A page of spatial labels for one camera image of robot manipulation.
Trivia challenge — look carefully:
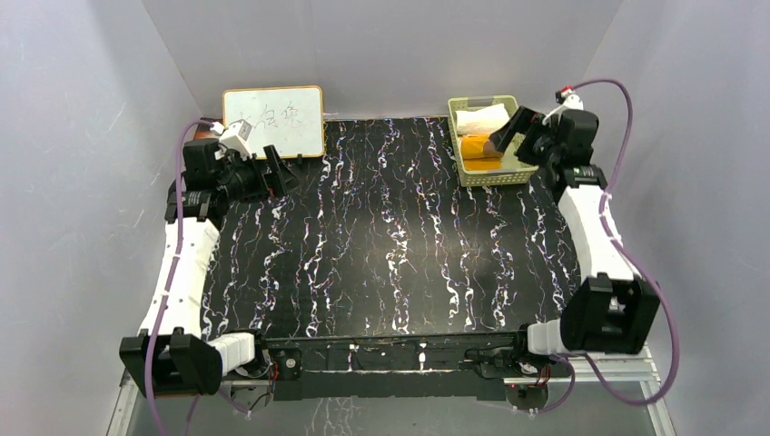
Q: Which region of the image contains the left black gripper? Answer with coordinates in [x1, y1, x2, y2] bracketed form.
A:
[216, 146, 301, 204]

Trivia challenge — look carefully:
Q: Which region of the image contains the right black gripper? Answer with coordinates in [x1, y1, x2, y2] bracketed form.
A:
[490, 105, 562, 169]

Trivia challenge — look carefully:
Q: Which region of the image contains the white towel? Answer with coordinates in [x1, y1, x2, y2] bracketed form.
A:
[456, 104, 510, 136]

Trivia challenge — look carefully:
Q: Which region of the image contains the green plastic basket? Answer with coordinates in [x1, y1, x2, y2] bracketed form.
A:
[448, 95, 538, 187]

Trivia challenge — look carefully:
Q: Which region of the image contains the yellow brown towel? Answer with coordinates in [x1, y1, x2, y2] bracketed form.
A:
[459, 134, 504, 161]

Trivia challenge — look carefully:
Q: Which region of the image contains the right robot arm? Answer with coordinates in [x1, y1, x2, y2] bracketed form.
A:
[489, 106, 660, 376]

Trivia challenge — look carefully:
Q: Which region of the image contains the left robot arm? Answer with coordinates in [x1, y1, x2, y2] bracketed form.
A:
[119, 137, 298, 398]

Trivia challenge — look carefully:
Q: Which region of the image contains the dark book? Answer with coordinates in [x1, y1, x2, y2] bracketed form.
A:
[197, 117, 223, 131]

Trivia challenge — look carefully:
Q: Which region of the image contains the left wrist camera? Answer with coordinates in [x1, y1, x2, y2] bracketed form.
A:
[210, 119, 253, 160]

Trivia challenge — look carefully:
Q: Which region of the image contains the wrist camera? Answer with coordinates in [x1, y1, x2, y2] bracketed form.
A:
[541, 85, 584, 126]
[210, 119, 253, 160]

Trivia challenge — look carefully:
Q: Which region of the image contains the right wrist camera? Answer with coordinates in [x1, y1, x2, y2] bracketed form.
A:
[541, 85, 584, 126]

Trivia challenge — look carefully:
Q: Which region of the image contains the whiteboard with yellow frame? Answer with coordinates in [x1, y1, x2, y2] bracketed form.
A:
[222, 85, 325, 160]

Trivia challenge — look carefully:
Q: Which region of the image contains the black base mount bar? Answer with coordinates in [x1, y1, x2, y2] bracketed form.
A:
[210, 331, 573, 411]

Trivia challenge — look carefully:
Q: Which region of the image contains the aluminium rail frame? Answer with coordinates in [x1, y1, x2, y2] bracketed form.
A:
[104, 342, 678, 436]

